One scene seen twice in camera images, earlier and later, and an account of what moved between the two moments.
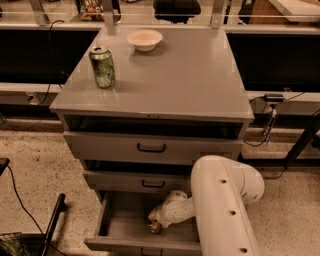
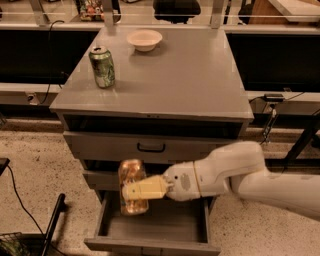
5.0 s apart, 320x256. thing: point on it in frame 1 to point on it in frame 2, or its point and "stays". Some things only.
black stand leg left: [59, 208] stays
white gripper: [164, 214] to [181, 181]
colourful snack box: [92, 10] stays
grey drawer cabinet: [177, 98] stays
